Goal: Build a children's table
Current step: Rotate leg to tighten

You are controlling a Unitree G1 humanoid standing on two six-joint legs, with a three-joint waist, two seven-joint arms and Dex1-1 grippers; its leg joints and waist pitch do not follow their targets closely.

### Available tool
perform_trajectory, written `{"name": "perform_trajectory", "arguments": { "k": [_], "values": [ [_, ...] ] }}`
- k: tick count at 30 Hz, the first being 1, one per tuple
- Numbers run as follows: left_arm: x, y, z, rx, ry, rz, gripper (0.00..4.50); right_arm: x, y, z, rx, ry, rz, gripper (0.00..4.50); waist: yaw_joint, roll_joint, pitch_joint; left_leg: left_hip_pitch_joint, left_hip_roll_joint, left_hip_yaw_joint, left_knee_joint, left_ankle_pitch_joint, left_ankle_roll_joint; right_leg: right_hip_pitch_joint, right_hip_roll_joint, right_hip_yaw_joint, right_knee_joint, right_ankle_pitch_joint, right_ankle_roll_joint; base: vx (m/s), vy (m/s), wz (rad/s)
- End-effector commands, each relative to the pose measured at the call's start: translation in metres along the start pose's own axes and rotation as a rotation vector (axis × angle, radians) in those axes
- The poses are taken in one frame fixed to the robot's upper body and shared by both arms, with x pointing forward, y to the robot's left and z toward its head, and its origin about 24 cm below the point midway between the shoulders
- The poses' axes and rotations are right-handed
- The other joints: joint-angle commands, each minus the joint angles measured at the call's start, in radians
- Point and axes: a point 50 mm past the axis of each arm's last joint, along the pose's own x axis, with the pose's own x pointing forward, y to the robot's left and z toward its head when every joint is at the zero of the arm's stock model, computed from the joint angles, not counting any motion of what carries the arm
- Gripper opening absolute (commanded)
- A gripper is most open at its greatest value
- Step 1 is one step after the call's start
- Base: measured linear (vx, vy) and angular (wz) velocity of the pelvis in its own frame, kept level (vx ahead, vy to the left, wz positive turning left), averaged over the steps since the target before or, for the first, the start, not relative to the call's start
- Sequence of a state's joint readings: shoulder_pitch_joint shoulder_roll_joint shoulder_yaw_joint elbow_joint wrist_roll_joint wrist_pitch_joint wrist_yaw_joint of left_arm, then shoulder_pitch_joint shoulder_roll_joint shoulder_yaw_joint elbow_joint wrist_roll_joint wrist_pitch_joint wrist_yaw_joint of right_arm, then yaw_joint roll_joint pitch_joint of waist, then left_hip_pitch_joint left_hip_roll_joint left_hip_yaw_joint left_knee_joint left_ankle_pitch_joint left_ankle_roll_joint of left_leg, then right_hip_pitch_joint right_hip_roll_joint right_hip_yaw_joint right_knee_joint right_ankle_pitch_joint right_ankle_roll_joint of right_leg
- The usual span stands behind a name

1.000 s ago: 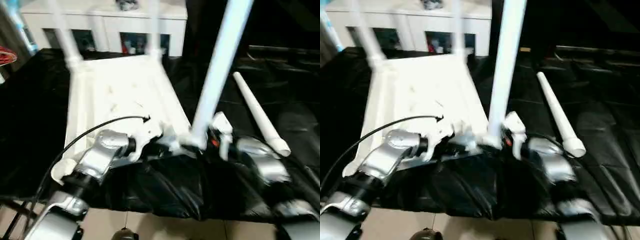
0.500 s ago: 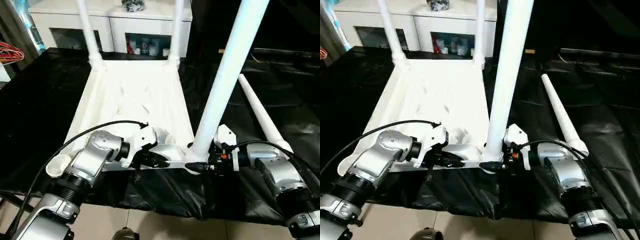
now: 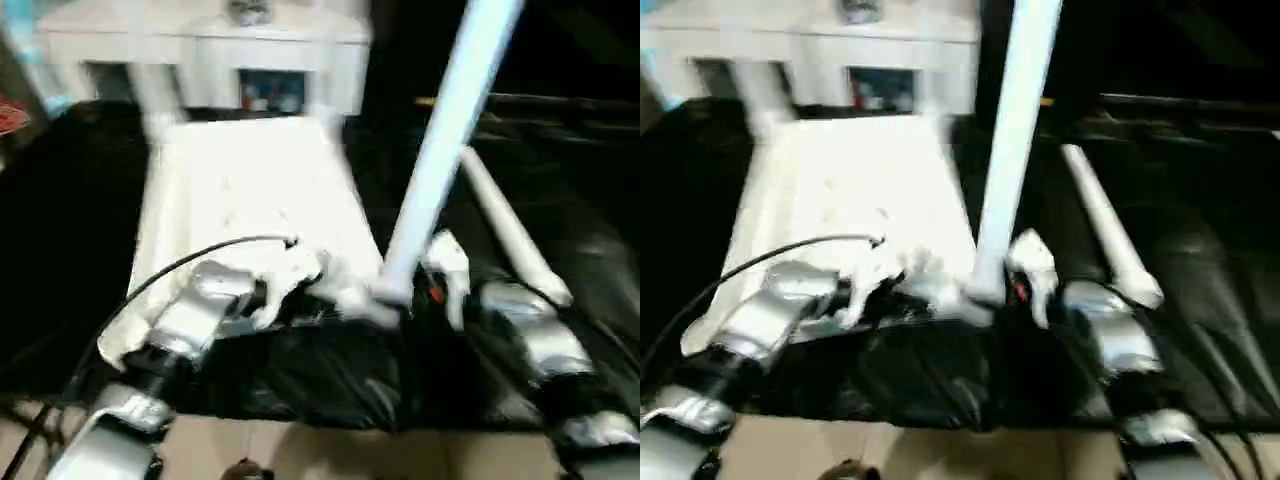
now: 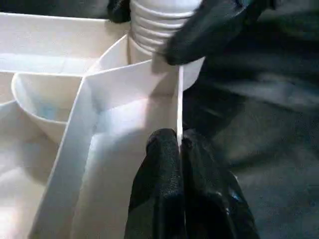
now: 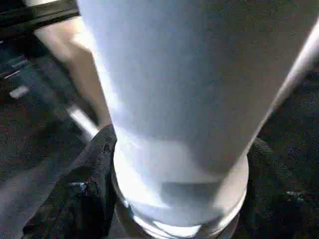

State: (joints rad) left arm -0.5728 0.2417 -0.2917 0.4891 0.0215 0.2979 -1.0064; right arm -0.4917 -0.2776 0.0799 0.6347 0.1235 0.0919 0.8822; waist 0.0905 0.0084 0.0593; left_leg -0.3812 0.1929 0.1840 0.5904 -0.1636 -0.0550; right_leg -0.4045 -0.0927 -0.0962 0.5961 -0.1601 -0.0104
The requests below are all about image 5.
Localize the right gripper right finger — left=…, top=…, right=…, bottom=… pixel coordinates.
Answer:
left=234, top=138, right=306, bottom=239

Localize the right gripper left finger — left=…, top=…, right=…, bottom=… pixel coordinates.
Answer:
left=22, top=124, right=118, bottom=239

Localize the white plastic table top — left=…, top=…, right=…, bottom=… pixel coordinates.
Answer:
left=34, top=17, right=240, bottom=239

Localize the white plastic table leg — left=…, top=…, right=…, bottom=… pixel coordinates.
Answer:
left=77, top=0, right=319, bottom=237

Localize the black mat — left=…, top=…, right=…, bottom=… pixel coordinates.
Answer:
left=0, top=0, right=319, bottom=239

